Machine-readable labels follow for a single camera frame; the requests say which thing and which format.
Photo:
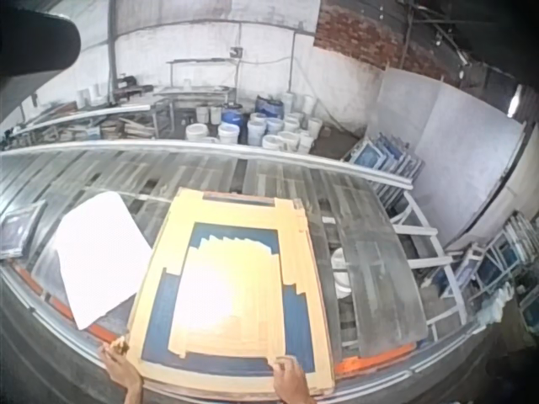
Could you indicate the black machine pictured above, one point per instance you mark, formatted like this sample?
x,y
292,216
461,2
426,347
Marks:
x,y
128,83

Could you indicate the blue mesh screen frame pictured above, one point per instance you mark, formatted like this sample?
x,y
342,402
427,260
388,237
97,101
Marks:
x,y
19,231

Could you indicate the grey metal workbench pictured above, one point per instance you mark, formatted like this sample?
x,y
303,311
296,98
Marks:
x,y
189,90

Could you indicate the white bucket under table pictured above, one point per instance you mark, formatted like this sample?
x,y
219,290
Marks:
x,y
340,273

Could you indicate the grey wall switch box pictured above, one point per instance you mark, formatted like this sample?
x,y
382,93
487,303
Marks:
x,y
236,52

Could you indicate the row of white tubs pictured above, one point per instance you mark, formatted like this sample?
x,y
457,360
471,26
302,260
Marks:
x,y
92,96

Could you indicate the stack of blue screen frames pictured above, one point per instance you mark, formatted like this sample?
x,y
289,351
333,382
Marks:
x,y
387,155

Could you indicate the black camera rig part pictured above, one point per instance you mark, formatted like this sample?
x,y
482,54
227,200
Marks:
x,y
33,46

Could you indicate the white fabric sheet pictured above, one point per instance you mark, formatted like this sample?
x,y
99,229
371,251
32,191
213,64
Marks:
x,y
99,256

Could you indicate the white metal table frame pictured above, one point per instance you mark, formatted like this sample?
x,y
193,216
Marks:
x,y
433,256

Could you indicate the long metal side table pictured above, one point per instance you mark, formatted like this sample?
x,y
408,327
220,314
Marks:
x,y
80,118

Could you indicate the person's right fingers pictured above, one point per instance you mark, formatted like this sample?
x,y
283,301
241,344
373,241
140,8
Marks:
x,y
285,363

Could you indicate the heap of leaning screen frames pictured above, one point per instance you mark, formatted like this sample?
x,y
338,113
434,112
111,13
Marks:
x,y
501,261

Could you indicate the orange table edge strip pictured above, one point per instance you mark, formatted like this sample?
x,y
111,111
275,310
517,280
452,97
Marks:
x,y
63,305
370,359

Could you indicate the person's right hand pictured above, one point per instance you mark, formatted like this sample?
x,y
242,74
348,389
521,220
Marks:
x,y
295,381

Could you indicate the taped wooden screen printing frame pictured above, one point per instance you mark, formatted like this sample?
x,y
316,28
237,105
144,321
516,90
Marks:
x,y
236,261

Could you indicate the dark blue plastic barrel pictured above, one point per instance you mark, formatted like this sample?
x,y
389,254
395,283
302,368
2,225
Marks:
x,y
269,107

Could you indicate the grey translucent panel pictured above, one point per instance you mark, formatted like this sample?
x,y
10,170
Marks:
x,y
387,294

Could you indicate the group of white buckets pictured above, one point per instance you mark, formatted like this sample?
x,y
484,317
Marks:
x,y
273,130

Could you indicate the person's left fingers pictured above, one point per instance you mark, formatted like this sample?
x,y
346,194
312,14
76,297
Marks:
x,y
119,346

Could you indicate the person's left hand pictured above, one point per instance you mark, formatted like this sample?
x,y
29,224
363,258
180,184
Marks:
x,y
122,370

